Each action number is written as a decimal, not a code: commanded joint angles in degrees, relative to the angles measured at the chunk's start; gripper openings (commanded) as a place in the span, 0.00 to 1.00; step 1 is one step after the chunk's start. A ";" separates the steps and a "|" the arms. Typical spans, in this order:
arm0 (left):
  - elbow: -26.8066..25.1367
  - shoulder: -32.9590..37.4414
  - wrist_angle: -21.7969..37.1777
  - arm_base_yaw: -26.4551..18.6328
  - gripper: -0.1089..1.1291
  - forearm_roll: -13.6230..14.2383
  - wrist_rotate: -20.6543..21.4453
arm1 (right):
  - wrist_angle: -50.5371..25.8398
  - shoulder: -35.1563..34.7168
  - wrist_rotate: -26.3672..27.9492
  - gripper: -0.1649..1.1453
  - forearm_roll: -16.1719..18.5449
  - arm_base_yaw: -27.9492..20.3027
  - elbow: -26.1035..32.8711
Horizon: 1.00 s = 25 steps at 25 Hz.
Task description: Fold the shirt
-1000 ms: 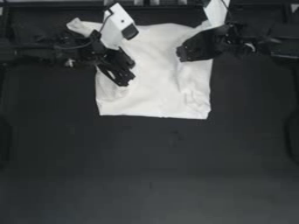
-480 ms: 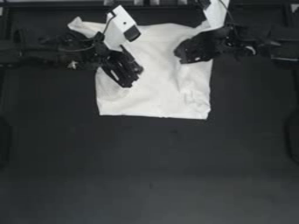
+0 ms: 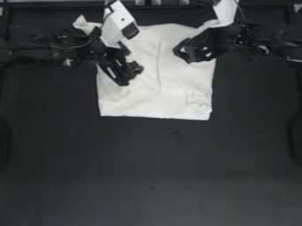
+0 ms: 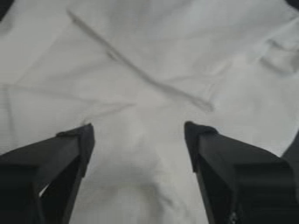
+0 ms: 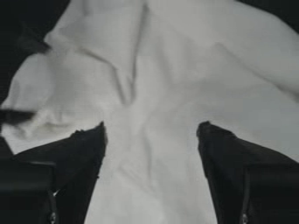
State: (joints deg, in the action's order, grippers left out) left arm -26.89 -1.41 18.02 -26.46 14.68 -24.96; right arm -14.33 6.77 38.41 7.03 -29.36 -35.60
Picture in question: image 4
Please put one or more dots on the white t-shirt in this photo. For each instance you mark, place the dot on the white t-shirt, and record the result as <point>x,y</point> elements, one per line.
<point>147,64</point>

